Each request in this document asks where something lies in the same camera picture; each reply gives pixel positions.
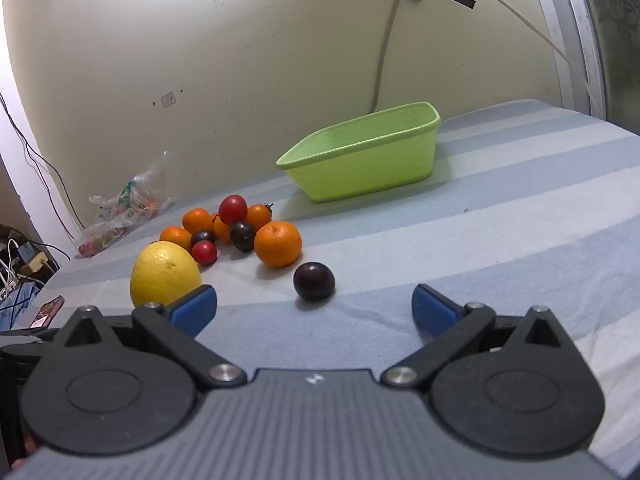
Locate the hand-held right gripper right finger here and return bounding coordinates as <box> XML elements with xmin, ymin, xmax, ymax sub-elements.
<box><xmin>381</xmin><ymin>284</ymin><xmax>576</xmax><ymax>391</ymax></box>

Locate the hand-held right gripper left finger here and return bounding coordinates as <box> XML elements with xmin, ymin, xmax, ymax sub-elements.
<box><xmin>50</xmin><ymin>284</ymin><xmax>247</xmax><ymax>391</ymax></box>

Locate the yellow lemon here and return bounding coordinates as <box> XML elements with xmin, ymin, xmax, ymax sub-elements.
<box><xmin>130</xmin><ymin>241</ymin><xmax>203</xmax><ymax>309</ymax></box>

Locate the red cherry tomato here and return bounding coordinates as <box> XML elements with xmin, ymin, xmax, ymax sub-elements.
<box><xmin>218</xmin><ymin>194</ymin><xmax>249</xmax><ymax>226</ymax></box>
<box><xmin>191</xmin><ymin>240</ymin><xmax>219</xmax><ymax>266</ymax></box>

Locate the orange tangerine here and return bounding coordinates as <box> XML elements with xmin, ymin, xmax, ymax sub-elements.
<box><xmin>254</xmin><ymin>220</ymin><xmax>303</xmax><ymax>268</ymax></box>

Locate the orange cherry tomato with calyx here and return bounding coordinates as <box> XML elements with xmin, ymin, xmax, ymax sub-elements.
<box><xmin>245</xmin><ymin>202</ymin><xmax>274</xmax><ymax>233</ymax></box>

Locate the dark purple plum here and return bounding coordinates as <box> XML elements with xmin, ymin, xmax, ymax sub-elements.
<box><xmin>293</xmin><ymin>261</ymin><xmax>336</xmax><ymax>303</ymax></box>

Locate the light green plastic basin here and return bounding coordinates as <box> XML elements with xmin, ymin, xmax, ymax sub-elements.
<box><xmin>275</xmin><ymin>101</ymin><xmax>442</xmax><ymax>204</ymax></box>

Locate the clear plastic bag of produce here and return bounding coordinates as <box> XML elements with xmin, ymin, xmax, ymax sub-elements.
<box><xmin>74</xmin><ymin>150</ymin><xmax>176</xmax><ymax>258</ymax></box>

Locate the striped blue bed sheet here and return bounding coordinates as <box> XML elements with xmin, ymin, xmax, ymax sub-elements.
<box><xmin>0</xmin><ymin>99</ymin><xmax>640</xmax><ymax>480</ymax></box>

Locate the smartphone with lit screen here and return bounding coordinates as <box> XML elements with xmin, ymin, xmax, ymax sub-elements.
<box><xmin>30</xmin><ymin>296</ymin><xmax>66</xmax><ymax>331</ymax></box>

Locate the beige power strip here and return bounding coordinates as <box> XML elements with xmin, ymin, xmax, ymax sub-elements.
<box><xmin>15</xmin><ymin>250</ymin><xmax>51</xmax><ymax>278</ymax></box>

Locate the blue cloth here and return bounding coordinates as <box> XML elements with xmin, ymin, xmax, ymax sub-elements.
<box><xmin>0</xmin><ymin>280</ymin><xmax>46</xmax><ymax>333</ymax></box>

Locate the patterned window pane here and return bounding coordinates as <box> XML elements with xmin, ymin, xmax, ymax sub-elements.
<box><xmin>575</xmin><ymin>0</ymin><xmax>640</xmax><ymax>136</ymax></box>

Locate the black power cable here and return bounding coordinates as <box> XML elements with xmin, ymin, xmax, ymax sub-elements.
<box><xmin>20</xmin><ymin>240</ymin><xmax>73</xmax><ymax>261</ymax></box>

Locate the thin black wire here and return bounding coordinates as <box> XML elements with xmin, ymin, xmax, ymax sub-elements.
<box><xmin>0</xmin><ymin>92</ymin><xmax>86</xmax><ymax>228</ymax></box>
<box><xmin>4</xmin><ymin>110</ymin><xmax>78</xmax><ymax>241</ymax></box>

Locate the metal window frame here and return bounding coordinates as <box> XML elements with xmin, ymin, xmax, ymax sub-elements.
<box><xmin>525</xmin><ymin>0</ymin><xmax>608</xmax><ymax>121</ymax></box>

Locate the white cable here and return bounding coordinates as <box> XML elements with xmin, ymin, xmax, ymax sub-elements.
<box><xmin>446</xmin><ymin>0</ymin><xmax>582</xmax><ymax>74</ymax></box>

